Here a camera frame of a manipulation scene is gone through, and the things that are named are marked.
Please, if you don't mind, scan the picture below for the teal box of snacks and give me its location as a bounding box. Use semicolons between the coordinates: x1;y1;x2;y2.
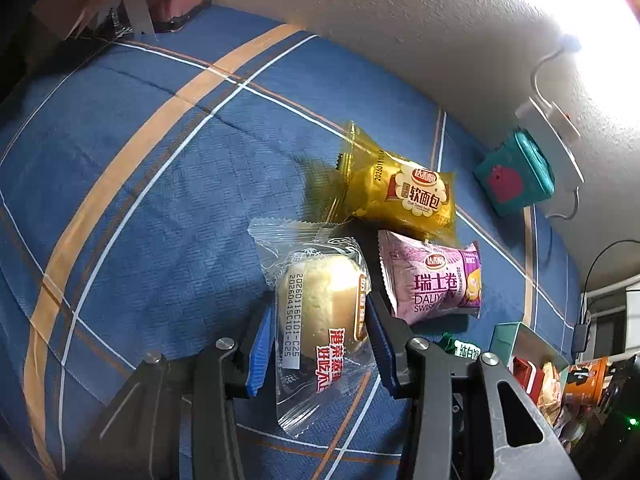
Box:
489;322;571;411

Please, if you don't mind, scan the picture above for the white cable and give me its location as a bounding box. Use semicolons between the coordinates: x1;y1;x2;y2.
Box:
530;45;581;106
545;185;581;221

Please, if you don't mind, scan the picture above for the orange box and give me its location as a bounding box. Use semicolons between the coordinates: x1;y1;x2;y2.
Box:
562;356;611;406

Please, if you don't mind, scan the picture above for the clear steamed cake packet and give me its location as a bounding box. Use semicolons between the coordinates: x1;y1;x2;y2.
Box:
247;217;378;438

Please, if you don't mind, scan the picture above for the blue plaid bed sheet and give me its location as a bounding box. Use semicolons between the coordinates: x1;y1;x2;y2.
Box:
0;5;586;480

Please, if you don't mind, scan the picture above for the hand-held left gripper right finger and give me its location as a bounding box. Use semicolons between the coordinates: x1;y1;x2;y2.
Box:
364;292;581;480

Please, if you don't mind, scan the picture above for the white power strip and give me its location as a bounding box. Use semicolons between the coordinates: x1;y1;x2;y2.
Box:
514;97;586;186

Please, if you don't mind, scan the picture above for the purple swiss roll packet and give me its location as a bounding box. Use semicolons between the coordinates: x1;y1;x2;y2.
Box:
377;230;483;326

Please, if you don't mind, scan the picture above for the white shelf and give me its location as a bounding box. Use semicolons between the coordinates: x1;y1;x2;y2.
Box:
585;280;640;361

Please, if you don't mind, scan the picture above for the yellow soft bread packet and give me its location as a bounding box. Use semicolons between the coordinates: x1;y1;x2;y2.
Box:
336;121;458;246

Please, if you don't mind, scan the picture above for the black cable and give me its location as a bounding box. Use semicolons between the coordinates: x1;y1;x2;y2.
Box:
580;240;640;321

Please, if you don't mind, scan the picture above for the black power adapter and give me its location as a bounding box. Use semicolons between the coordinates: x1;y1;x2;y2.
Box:
574;310;592;353

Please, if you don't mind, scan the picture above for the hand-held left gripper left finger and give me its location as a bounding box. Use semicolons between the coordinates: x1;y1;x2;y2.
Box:
65;300;276;480

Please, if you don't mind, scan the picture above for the white green snack packet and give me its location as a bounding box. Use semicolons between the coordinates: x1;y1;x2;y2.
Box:
440;332;483;361

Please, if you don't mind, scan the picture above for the teal container with pink dots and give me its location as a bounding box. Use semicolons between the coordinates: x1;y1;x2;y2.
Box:
472;129;556;217

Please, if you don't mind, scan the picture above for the tan snack packet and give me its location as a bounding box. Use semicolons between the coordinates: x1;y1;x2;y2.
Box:
540;360;566;411

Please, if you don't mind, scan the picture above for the red snack packet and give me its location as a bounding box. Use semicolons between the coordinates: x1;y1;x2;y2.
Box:
511;356;543;406

